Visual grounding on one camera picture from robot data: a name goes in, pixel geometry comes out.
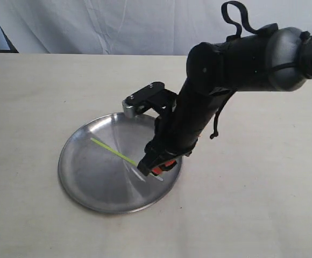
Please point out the round silver metal plate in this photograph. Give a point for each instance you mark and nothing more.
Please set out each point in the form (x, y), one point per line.
(103, 182)

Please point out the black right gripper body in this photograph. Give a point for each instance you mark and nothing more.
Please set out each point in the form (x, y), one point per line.
(167, 145)

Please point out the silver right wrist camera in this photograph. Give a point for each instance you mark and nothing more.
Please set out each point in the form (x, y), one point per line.
(153, 96)

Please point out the white backdrop cloth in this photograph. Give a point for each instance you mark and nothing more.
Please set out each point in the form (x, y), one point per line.
(112, 27)

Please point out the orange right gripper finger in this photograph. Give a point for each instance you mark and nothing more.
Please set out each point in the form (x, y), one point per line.
(149, 164)
(167, 166)

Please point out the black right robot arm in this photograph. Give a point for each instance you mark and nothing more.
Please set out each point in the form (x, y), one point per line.
(279, 61)

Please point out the green glow stick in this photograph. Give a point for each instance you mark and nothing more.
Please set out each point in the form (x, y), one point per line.
(114, 151)

